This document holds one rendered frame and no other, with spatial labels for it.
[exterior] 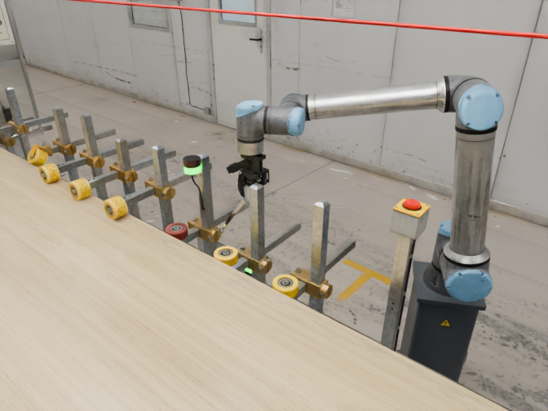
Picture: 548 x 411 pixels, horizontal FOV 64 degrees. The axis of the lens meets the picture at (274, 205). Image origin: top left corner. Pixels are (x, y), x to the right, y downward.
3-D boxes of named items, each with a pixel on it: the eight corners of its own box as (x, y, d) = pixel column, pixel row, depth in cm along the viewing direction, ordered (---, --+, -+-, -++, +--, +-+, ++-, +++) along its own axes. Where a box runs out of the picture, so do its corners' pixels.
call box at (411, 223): (399, 223, 116) (404, 196, 112) (426, 231, 112) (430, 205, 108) (388, 233, 111) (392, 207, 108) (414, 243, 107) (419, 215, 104)
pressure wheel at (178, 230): (180, 244, 169) (177, 218, 164) (194, 251, 165) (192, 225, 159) (164, 254, 164) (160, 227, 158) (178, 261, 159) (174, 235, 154)
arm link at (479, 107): (480, 276, 164) (500, 74, 130) (492, 307, 149) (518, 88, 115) (438, 276, 168) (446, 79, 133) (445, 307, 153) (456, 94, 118)
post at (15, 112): (34, 167, 259) (10, 86, 236) (37, 169, 257) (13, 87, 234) (28, 169, 257) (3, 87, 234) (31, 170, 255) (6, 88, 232)
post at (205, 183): (211, 261, 177) (201, 151, 154) (218, 264, 176) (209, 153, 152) (205, 265, 175) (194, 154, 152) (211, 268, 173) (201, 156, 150)
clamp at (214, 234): (197, 227, 176) (196, 216, 173) (222, 238, 168) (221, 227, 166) (187, 233, 172) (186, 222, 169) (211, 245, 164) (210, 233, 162)
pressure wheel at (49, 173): (63, 177, 192) (56, 181, 198) (54, 161, 191) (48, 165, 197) (49, 182, 188) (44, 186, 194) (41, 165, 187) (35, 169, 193)
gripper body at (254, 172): (255, 192, 148) (254, 159, 142) (236, 184, 153) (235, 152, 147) (269, 183, 153) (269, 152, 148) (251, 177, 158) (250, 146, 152)
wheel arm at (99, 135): (112, 133, 242) (112, 127, 240) (116, 134, 240) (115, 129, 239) (49, 152, 217) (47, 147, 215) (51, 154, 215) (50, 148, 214)
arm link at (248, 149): (231, 139, 145) (250, 132, 151) (232, 153, 147) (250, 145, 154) (251, 145, 140) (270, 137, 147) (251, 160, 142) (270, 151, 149)
